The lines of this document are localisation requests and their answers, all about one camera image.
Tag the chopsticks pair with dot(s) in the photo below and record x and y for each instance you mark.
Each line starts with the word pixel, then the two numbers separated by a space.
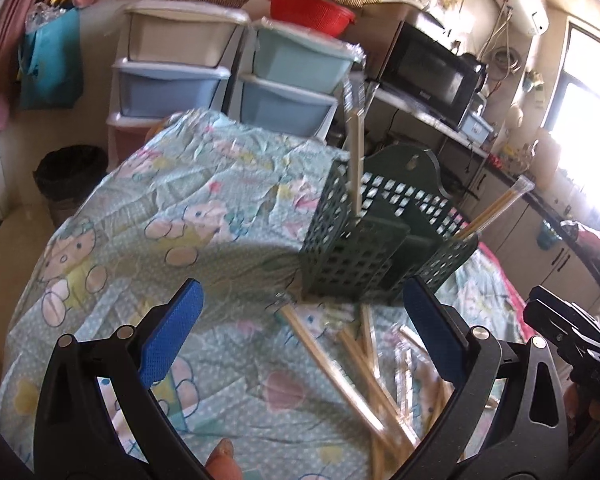
pixel 377 388
pixel 336 376
pixel 369 346

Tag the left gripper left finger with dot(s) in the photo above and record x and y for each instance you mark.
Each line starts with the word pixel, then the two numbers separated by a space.
pixel 74 437

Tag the white drawer tower left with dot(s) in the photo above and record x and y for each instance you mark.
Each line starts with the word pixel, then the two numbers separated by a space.
pixel 171 56

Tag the teal hanging bag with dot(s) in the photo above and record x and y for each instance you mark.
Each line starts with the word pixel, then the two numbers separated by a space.
pixel 50 59

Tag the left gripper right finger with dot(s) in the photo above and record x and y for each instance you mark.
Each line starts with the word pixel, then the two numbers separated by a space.
pixel 505 418

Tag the red plastic colander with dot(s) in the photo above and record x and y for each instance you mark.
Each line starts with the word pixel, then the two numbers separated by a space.
pixel 323 16

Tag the left hand painted nails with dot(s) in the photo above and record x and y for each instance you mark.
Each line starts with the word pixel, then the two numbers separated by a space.
pixel 221 463

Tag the blue drawer tower right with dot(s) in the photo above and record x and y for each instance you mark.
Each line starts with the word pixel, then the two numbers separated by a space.
pixel 295 76

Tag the white kitchen cabinet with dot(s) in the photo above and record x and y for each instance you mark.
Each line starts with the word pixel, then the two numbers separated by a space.
pixel 532 249

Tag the dark green utensil basket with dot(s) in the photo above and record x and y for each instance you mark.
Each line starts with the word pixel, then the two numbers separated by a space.
pixel 406 226

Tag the black microwave oven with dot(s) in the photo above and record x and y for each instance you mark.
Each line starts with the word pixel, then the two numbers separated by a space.
pixel 443 82

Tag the black trash bin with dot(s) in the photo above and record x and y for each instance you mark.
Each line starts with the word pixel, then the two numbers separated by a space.
pixel 66 177

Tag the cartoon print tablecloth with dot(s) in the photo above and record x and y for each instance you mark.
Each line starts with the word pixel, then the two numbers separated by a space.
pixel 229 206

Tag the blue plastic box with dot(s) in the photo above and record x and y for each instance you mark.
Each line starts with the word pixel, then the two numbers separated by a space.
pixel 475 128

